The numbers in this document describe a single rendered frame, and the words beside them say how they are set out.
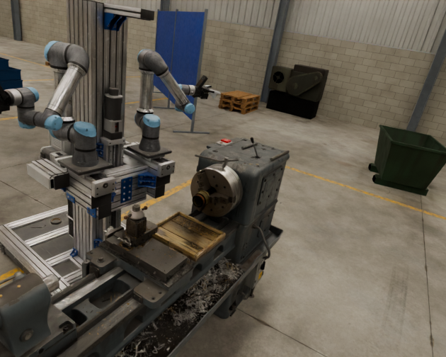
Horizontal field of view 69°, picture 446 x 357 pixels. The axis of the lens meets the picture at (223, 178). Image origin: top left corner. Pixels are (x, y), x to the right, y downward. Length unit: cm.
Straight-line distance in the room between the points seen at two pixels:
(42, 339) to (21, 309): 17
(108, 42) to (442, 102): 1041
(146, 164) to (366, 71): 989
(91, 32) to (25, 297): 143
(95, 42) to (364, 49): 1012
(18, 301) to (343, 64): 1118
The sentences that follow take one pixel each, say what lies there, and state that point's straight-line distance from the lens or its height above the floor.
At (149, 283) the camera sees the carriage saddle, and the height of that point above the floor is 90.
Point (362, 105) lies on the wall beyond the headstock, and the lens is 1166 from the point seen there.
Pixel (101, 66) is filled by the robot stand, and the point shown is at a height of 169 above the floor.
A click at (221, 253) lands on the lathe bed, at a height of 71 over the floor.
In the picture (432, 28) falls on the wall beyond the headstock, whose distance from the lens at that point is 1165.
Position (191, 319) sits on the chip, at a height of 54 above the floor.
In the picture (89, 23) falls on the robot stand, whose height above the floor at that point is 192.
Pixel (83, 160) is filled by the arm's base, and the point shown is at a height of 120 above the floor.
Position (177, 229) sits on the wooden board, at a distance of 198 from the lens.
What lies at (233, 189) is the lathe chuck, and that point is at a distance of 193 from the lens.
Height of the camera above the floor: 197
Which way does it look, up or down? 23 degrees down
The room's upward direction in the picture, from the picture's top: 10 degrees clockwise
